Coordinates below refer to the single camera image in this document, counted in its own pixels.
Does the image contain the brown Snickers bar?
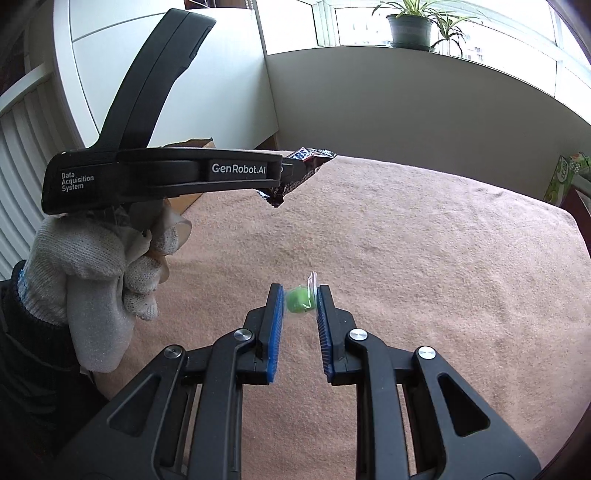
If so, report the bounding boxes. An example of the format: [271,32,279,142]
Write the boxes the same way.
[257,147,337,208]

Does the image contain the small green candy bag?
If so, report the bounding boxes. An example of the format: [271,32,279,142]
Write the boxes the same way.
[284,272,318,315]

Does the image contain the left hand white glove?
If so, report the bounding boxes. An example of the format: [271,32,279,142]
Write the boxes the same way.
[17,200,192,373]

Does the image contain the brown cardboard box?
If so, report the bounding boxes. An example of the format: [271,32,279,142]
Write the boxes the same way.
[167,138,215,215]

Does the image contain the white slatted radiator cover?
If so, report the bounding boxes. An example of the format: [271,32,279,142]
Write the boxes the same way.
[1,63,72,279]

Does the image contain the white cabinet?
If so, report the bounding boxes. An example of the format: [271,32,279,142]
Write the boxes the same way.
[52,1,279,149]

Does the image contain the potted spider plant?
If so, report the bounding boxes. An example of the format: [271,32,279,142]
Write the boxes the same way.
[370,1,479,54]

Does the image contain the green patterned box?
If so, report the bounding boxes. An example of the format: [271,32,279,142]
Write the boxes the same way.
[543,152,590,206]

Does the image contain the white window frame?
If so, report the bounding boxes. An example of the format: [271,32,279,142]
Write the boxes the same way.
[252,0,590,120]

